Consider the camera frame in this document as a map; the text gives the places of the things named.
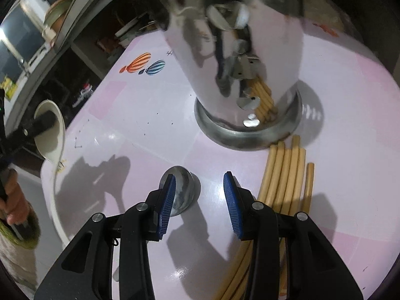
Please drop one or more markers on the kitchen window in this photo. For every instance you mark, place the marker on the kitchen window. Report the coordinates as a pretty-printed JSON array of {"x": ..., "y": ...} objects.
[{"x": 21, "y": 42}]

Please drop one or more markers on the white ceramic soup spoon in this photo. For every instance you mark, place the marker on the white ceramic soup spoon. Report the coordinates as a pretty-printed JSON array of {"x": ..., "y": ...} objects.
[{"x": 50, "y": 145}]

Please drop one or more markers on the pink patterned tablecloth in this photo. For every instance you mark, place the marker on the pink patterned tablecloth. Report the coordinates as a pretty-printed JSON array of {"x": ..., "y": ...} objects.
[{"x": 140, "y": 122}]

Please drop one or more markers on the steel spoon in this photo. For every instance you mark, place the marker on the steel spoon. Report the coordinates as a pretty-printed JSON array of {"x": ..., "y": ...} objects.
[{"x": 184, "y": 188}]

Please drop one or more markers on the steel utensil holder cup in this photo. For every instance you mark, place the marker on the steel utensil holder cup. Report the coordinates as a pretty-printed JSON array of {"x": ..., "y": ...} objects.
[{"x": 242, "y": 59}]

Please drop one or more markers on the person's left hand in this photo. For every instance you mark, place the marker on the person's left hand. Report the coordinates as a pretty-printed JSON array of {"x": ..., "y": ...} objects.
[{"x": 16, "y": 207}]

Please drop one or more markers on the wooden chopstick two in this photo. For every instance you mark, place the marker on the wooden chopstick two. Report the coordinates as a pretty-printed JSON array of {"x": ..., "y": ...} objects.
[{"x": 276, "y": 172}]

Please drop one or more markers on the wooden chopstick one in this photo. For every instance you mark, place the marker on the wooden chopstick one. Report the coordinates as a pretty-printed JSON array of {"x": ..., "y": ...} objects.
[{"x": 234, "y": 284}]

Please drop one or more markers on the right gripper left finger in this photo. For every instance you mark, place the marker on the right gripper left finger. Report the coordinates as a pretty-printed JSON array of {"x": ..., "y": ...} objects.
[{"x": 84, "y": 269}]

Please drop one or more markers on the wooden chopstick six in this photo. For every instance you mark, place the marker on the wooden chopstick six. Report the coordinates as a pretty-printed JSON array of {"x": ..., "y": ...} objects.
[{"x": 308, "y": 187}]

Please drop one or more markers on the ceramic jar on counter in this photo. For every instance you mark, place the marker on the ceramic jar on counter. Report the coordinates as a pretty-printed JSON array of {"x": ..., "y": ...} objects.
[{"x": 55, "y": 17}]

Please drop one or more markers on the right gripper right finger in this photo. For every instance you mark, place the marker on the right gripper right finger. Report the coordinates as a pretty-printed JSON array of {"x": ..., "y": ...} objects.
[{"x": 314, "y": 269}]

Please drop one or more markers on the grey kitchen counter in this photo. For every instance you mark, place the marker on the grey kitchen counter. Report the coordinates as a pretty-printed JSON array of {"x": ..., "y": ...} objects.
[{"x": 71, "y": 37}]

